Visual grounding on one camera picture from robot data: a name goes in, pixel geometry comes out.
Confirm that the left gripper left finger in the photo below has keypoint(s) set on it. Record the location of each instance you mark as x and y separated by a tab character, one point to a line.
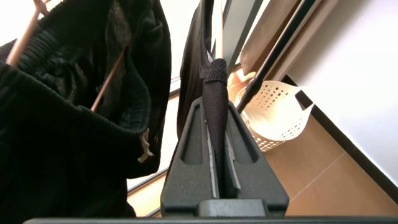
189	180

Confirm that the black clothes rack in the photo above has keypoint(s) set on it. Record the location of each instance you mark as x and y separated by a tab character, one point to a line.
280	43

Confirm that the brown curtain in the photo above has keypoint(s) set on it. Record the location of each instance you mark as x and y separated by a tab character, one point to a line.
264	40

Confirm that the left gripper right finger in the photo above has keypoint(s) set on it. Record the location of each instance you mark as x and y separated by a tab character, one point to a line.
258	183

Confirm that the white laundry basket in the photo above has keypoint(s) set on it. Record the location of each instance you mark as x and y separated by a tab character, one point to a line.
276	118

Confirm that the black garment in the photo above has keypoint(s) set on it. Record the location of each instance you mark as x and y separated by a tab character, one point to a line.
216	102
62	149

